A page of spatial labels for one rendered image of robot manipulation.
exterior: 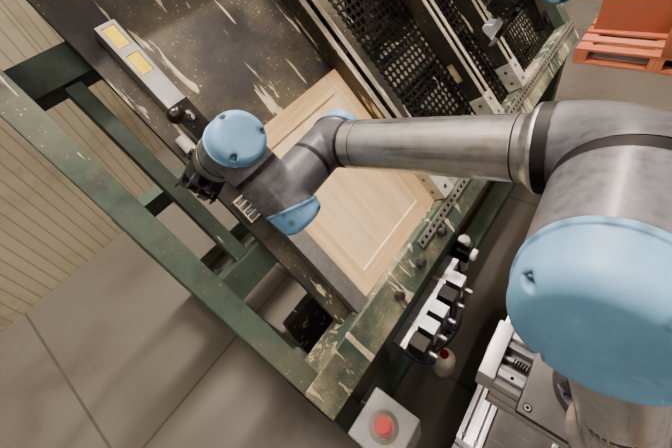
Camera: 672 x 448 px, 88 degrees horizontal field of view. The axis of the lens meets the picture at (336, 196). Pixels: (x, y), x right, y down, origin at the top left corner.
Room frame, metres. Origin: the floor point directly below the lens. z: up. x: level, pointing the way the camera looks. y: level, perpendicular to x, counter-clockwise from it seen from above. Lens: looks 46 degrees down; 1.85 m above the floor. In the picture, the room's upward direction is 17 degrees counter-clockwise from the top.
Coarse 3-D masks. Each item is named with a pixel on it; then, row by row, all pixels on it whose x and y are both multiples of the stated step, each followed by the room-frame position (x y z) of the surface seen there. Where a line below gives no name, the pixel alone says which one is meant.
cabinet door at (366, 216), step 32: (320, 96) 0.94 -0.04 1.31; (352, 96) 0.97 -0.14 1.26; (288, 128) 0.84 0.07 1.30; (320, 192) 0.71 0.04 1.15; (352, 192) 0.73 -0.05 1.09; (384, 192) 0.75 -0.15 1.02; (416, 192) 0.77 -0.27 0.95; (320, 224) 0.64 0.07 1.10; (352, 224) 0.65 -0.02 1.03; (384, 224) 0.67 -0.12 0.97; (416, 224) 0.69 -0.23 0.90; (352, 256) 0.58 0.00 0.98; (384, 256) 0.59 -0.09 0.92
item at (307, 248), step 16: (96, 32) 0.88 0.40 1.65; (112, 48) 0.86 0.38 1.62; (128, 48) 0.87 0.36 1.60; (128, 64) 0.84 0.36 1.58; (144, 80) 0.82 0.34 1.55; (160, 80) 0.83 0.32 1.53; (160, 96) 0.80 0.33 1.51; (176, 96) 0.81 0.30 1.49; (272, 224) 0.62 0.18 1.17; (288, 240) 0.59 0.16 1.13; (304, 240) 0.58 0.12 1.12; (304, 256) 0.55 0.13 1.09; (320, 256) 0.55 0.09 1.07; (320, 272) 0.52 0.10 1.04; (336, 272) 0.52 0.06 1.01; (336, 288) 0.49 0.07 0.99; (352, 288) 0.49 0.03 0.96; (352, 304) 0.46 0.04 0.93
